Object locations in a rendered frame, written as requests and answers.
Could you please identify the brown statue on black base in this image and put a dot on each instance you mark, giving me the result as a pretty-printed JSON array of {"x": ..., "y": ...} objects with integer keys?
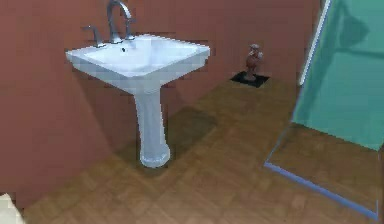
[{"x": 253, "y": 63}]

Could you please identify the grey metal faucet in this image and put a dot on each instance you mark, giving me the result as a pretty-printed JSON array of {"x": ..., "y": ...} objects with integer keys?
[{"x": 115, "y": 23}]

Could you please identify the cream white object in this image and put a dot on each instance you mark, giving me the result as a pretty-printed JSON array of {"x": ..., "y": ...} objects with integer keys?
[{"x": 8, "y": 210}]

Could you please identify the white pedestal sink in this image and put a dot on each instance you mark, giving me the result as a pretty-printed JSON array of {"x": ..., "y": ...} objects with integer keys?
[{"x": 143, "y": 63}]

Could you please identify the glass shower enclosure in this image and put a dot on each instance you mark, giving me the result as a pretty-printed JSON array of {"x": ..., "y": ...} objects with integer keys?
[{"x": 346, "y": 83}]

